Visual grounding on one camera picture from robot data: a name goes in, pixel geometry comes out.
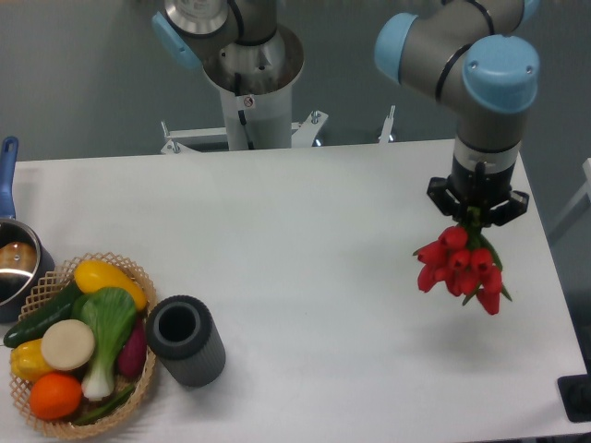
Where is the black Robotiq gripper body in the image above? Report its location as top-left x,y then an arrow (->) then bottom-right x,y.
449,158 -> 514,210

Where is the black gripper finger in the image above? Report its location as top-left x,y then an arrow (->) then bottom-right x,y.
480,190 -> 529,227
427,177 -> 467,221

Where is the red tulip bouquet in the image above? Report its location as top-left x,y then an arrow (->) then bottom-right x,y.
413,207 -> 512,316

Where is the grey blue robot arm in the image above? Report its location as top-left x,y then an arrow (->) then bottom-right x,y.
151,1 -> 539,227

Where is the dark grey ribbed vase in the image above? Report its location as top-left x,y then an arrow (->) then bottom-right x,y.
146,294 -> 226,388

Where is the white furniture leg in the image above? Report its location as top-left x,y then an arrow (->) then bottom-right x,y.
547,158 -> 590,245

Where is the black device at table edge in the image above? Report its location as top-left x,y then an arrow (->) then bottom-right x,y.
557,375 -> 590,423

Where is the purple sweet potato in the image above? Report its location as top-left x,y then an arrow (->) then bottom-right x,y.
116,318 -> 147,378

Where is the yellow squash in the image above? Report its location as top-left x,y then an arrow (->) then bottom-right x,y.
74,260 -> 148,311

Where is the woven wicker basket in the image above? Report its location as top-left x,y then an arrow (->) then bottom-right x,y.
8,252 -> 157,440

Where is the green chili pepper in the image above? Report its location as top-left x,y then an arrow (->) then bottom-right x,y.
72,384 -> 136,426

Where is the round beige bun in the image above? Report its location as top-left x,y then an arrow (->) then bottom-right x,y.
41,319 -> 95,371

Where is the dark green cucumber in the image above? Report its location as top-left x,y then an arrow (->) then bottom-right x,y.
4,281 -> 82,348

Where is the orange fruit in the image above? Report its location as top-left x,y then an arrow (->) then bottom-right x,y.
29,372 -> 82,421

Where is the yellow bell pepper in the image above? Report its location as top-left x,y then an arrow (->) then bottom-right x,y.
10,339 -> 55,382

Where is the white metal base frame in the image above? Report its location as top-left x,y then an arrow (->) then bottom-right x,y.
160,105 -> 397,155

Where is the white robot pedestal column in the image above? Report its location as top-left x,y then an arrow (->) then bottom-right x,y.
203,25 -> 304,150

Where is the blue handled steel saucepan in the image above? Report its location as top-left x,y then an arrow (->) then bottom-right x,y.
1,137 -> 55,324

